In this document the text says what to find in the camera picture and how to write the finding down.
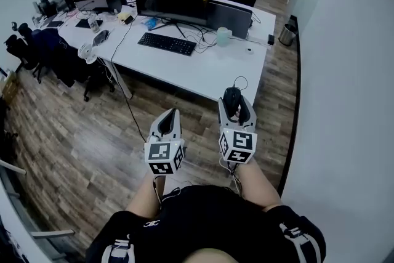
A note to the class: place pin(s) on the office chair with dark jacket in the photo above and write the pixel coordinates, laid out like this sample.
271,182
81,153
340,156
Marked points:
67,61

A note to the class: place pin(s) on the black monitor on stand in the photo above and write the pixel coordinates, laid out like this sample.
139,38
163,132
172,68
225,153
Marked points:
172,3

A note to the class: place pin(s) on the blue packet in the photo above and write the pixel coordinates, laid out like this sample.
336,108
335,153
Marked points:
151,24

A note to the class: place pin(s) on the pale green cup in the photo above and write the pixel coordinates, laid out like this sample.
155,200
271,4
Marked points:
224,37

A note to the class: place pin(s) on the black power adapter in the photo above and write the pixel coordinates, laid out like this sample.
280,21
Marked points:
271,39

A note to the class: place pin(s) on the grey black pouch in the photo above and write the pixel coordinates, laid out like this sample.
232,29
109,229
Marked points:
101,37

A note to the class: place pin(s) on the person's black shirt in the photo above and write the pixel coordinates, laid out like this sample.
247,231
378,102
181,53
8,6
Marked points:
215,224

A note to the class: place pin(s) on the grey desk divider panel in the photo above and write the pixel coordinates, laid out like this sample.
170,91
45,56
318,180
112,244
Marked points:
229,18

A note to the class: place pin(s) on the person's left forearm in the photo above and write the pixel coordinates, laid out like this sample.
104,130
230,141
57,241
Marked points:
144,197

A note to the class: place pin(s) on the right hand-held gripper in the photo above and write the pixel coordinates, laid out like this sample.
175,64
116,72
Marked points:
243,140

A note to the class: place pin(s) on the person's right forearm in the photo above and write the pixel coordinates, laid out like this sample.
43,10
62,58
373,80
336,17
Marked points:
258,188

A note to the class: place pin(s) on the small white desk fan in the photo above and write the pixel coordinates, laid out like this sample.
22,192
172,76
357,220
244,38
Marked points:
87,54

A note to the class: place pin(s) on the pale yellow box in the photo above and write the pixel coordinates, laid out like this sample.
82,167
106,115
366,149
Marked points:
126,17

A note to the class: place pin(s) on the black flat pad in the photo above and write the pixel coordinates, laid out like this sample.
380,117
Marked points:
83,23

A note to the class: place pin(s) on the black keyboard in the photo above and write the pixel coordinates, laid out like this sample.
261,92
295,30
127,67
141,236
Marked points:
167,43

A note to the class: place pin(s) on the metal trash can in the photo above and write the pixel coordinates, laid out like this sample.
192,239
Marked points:
287,35

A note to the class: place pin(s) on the clear plastic bottle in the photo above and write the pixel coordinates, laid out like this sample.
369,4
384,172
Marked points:
94,24

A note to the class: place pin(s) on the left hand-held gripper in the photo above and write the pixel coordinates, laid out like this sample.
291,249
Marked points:
160,153

